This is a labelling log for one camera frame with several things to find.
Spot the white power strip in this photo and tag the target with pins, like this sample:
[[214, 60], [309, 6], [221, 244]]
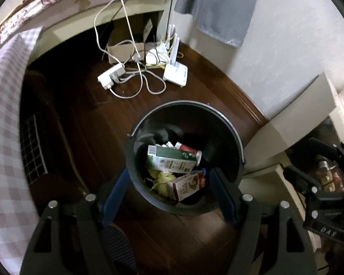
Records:
[[111, 76]]

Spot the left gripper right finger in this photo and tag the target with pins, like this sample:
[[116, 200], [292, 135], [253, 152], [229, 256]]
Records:
[[227, 196]]

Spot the black trash bin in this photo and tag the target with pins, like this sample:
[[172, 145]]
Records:
[[175, 148]]

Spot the yellow knitted cloth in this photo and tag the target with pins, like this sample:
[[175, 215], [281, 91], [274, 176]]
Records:
[[160, 180]]

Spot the grey hanging towel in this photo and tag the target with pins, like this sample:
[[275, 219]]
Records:
[[224, 20]]

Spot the green white milk carton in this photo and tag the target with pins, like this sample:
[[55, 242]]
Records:
[[170, 160]]

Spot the cardboard box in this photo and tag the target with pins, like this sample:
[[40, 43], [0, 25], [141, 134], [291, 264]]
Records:
[[120, 44]]

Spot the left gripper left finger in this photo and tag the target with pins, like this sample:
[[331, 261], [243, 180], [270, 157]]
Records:
[[114, 198]]

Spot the red white drink carton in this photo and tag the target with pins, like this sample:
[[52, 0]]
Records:
[[181, 188]]

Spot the white router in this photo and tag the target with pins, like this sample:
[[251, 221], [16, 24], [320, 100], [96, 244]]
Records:
[[174, 71]]

